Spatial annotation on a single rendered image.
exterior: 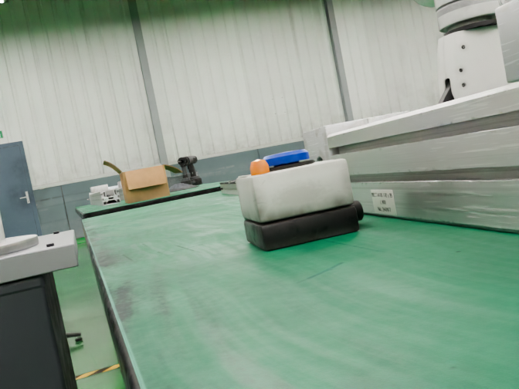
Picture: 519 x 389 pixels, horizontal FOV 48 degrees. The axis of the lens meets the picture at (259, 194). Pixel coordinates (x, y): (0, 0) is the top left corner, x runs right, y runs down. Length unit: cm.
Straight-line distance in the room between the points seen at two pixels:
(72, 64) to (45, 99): 84
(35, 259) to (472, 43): 56
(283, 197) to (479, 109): 16
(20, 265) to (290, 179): 30
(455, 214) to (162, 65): 1163
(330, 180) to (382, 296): 21
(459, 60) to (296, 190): 36
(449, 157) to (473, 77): 36
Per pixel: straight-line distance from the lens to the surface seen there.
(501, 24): 34
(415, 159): 45
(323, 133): 64
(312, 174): 45
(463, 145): 39
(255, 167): 45
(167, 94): 1188
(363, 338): 22
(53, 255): 62
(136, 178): 275
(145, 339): 27
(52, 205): 1156
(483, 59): 77
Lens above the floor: 85
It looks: 3 degrees down
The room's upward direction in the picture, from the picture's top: 11 degrees counter-clockwise
